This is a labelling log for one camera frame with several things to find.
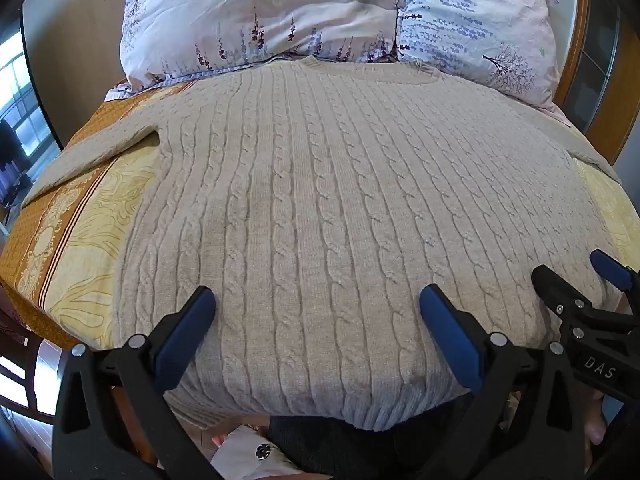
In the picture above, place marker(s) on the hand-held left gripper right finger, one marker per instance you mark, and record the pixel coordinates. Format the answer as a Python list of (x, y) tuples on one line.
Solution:
[(450, 330)]

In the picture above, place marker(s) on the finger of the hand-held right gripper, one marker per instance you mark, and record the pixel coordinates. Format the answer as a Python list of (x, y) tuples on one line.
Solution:
[(610, 267), (555, 287)]

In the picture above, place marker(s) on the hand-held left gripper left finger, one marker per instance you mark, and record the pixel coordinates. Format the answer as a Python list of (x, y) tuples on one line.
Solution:
[(185, 330)]

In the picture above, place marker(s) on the person's right hand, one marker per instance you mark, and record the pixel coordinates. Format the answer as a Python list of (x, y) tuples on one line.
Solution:
[(596, 427)]

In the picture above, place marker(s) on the yellow patterned bedsheet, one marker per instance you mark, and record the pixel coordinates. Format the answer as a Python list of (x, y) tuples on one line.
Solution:
[(90, 240)]

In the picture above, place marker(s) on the person's white shirt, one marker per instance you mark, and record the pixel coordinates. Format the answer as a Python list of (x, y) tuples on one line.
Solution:
[(250, 452)]

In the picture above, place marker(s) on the person's dark trousers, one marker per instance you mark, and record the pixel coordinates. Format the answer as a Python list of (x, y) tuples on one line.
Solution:
[(350, 452)]

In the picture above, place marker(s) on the dark wooden chair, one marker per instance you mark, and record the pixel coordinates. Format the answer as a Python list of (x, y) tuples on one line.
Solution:
[(22, 360)]

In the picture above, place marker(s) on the wooden headboard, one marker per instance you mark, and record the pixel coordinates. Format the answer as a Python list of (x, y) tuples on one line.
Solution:
[(600, 60)]

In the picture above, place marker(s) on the window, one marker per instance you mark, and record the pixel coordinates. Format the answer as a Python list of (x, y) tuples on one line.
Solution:
[(25, 105)]

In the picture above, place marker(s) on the floral pillow with purple flowers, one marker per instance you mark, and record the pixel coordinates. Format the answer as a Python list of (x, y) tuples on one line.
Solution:
[(240, 15)]

